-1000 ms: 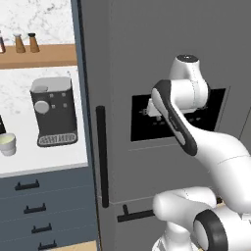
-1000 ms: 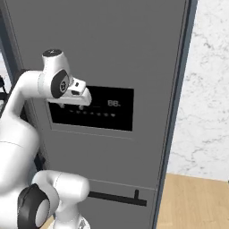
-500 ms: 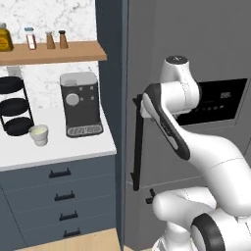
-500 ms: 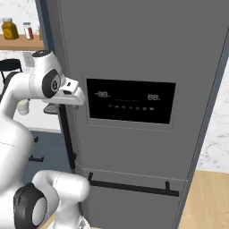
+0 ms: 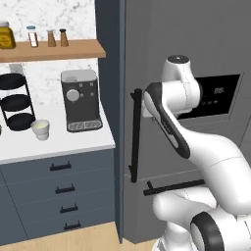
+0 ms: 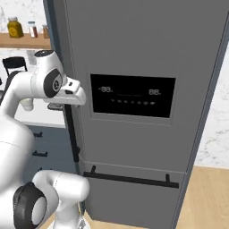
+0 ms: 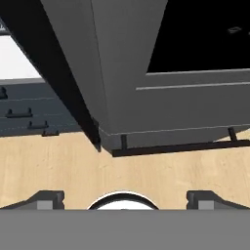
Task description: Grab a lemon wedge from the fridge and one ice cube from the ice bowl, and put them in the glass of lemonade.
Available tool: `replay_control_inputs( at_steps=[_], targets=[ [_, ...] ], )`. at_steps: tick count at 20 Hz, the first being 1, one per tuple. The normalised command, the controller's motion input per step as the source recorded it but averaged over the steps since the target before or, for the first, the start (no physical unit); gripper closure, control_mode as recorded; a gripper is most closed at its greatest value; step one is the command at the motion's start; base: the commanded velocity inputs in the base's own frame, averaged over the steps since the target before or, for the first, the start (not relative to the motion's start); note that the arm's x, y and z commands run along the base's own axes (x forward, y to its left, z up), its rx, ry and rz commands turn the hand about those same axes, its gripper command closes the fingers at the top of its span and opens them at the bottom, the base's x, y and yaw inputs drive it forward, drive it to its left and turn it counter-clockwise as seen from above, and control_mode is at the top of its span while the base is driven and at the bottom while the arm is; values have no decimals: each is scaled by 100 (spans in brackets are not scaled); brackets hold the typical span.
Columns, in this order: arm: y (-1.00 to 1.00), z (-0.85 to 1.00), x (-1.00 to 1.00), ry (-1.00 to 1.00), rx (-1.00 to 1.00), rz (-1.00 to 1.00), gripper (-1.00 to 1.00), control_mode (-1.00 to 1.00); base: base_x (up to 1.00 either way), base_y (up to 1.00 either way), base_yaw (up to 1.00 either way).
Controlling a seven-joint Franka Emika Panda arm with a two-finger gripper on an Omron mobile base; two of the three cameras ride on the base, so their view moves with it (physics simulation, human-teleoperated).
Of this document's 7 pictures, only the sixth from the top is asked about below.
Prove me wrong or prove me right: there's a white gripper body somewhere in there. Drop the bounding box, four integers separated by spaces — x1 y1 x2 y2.
44 87 88 107

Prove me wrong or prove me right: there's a grey fridge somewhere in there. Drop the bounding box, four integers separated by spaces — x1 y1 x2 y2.
43 0 229 229

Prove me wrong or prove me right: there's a grey fridge door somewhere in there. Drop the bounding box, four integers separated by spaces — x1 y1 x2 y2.
64 0 229 174

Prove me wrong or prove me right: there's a grey fridge drawer front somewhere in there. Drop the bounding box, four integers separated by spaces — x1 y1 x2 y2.
80 160 192 229

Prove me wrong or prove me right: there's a white cup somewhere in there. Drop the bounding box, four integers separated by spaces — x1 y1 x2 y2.
20 98 35 112

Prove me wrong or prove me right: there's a blue cupboard run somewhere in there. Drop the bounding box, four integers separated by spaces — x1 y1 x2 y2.
21 124 80 183

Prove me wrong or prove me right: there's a brown spice jar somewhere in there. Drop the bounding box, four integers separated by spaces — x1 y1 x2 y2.
41 24 51 39

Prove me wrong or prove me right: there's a red spice jar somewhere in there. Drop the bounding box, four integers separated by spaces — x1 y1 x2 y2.
27 21 39 39

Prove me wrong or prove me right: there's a yellow jar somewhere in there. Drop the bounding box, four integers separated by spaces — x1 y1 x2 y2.
6 16 25 39

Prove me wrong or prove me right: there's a black fridge door handle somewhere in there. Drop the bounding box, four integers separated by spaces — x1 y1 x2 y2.
64 104 81 164

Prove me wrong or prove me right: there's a black wire stand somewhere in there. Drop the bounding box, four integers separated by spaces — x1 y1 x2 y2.
2 55 29 79

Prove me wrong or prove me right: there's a wooden wall shelf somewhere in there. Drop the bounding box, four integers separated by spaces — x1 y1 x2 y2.
0 32 53 50

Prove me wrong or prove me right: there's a black fridge drawer handle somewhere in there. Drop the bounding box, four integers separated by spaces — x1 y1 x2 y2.
82 165 180 190

